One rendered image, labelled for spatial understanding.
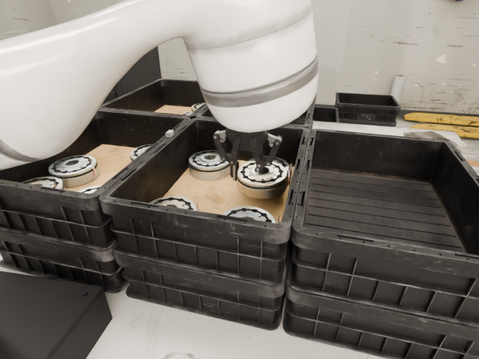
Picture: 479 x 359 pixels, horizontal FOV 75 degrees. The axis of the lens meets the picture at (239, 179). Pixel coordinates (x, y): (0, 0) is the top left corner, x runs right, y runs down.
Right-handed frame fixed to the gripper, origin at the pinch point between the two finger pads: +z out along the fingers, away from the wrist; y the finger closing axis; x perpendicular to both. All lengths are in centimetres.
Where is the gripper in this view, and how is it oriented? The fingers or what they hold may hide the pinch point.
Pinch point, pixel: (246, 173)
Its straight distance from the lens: 64.5
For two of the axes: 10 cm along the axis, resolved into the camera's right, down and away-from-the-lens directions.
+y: 9.6, 1.2, -2.3
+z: 0.1, 8.6, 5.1
